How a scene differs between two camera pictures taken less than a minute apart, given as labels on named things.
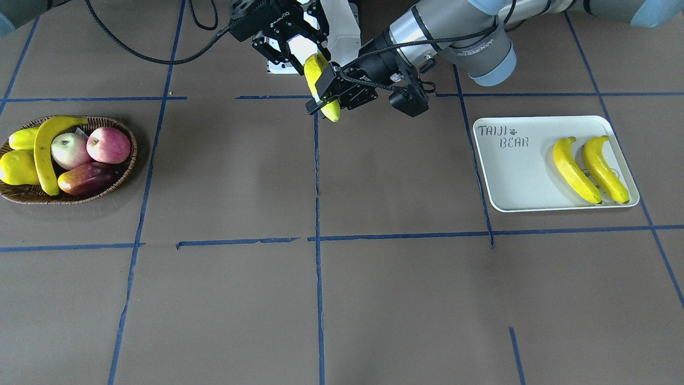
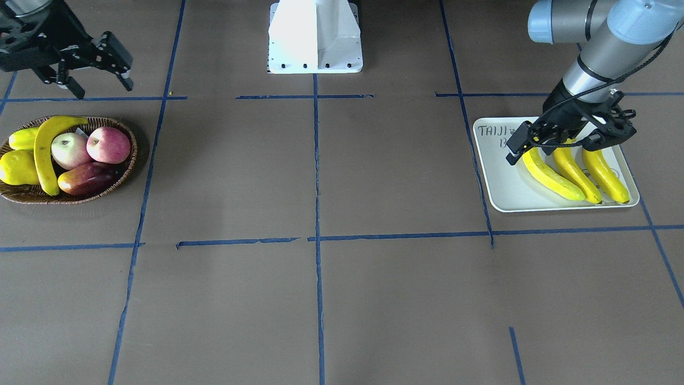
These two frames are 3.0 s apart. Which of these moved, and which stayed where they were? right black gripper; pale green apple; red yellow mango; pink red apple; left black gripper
Moved: left black gripper; right black gripper
Stayed: red yellow mango; pink red apple; pale green apple
